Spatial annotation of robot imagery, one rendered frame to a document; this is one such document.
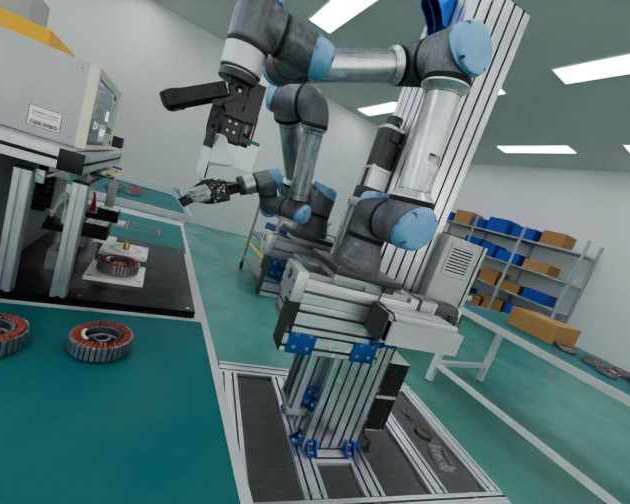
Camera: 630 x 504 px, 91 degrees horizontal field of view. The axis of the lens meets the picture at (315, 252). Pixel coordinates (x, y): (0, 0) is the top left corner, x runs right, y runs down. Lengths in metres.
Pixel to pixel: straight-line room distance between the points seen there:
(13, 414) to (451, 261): 1.23
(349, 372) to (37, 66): 1.30
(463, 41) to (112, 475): 0.99
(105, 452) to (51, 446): 0.07
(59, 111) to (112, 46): 5.60
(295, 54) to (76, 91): 0.56
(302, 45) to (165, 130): 5.79
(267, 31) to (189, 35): 6.02
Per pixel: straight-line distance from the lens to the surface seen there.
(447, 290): 1.33
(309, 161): 1.16
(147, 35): 6.62
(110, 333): 0.83
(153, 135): 6.39
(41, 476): 0.59
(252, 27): 0.65
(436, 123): 0.84
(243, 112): 0.62
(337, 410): 1.42
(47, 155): 0.88
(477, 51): 0.89
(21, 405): 0.69
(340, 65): 0.85
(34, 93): 1.02
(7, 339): 0.78
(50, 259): 1.12
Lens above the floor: 1.18
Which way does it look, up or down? 9 degrees down
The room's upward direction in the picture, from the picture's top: 19 degrees clockwise
